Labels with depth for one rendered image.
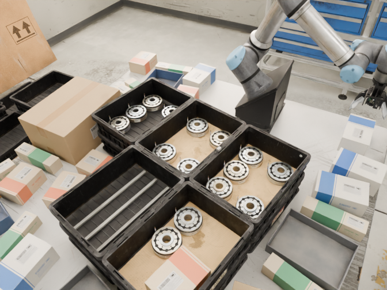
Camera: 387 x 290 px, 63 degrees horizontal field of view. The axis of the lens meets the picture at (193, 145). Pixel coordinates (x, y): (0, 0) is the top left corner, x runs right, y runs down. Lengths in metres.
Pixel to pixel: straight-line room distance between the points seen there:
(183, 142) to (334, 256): 0.76
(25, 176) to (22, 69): 2.42
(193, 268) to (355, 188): 0.76
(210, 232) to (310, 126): 0.89
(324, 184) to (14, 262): 1.20
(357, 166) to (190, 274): 0.88
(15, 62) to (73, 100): 2.22
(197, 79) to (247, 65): 0.44
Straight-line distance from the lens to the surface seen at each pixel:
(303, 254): 1.31
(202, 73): 1.95
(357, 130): 1.70
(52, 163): 1.61
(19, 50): 3.90
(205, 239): 1.14
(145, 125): 1.55
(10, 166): 1.70
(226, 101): 1.88
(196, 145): 1.42
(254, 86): 1.58
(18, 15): 3.93
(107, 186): 1.33
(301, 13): 1.31
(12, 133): 2.54
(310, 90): 3.32
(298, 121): 1.80
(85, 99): 1.68
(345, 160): 1.53
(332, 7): 2.98
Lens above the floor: 1.84
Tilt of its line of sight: 45 degrees down
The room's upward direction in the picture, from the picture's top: 3 degrees counter-clockwise
